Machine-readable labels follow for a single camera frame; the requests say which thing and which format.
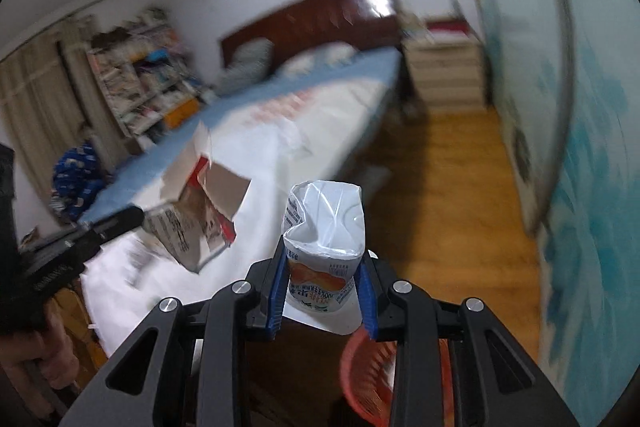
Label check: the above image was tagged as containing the white pillow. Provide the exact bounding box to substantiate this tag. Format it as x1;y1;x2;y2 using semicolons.
277;43;358;78

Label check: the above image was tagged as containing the beige dresser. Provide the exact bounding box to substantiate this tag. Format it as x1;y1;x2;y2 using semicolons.
402;16;488;112

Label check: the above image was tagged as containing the crushed white drink carton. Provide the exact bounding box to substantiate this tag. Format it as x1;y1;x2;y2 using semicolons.
281;180;364;335

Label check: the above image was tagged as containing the dark blue printed cloth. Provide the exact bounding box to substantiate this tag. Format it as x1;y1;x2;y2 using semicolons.
51;139;115;223

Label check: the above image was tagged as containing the striped pillow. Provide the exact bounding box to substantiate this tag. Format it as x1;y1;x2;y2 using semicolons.
227;38;275;80

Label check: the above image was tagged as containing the cluttered bookshelf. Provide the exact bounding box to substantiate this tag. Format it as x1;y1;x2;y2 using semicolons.
86;7;201;140

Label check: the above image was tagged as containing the dark wooden headboard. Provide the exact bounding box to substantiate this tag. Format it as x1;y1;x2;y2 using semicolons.
220;0;403;70

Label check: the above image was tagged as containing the cream printed blanket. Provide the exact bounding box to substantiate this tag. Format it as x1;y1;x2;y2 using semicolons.
215;74;396;172

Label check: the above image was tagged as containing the bed with blue sheet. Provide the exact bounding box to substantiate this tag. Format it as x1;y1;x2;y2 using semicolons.
80;44;406;228

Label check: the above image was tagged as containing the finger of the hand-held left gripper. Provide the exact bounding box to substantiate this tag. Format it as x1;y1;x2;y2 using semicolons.
80;206;146;253

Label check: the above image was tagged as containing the red plastic basket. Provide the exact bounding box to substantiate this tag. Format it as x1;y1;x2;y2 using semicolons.
339;324;456;427

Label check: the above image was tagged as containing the teal floral wardrobe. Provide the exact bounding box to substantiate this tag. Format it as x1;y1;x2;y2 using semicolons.
445;0;640;427

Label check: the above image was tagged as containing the person's left hand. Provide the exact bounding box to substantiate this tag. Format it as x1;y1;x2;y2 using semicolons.
0;302;81;389

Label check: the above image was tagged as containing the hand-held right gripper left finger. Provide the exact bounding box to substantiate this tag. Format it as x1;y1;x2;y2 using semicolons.
60;252;291;427

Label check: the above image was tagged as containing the torn cardboard box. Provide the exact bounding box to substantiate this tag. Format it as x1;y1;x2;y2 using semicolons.
142;122;252;273

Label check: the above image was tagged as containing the white cloth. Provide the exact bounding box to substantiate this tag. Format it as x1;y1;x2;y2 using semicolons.
80;107;381;358

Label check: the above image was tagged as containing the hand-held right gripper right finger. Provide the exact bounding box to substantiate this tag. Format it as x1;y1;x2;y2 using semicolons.
357;249;581;427

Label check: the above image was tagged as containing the beige curtain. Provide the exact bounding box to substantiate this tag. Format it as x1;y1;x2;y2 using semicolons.
0;14;98;238

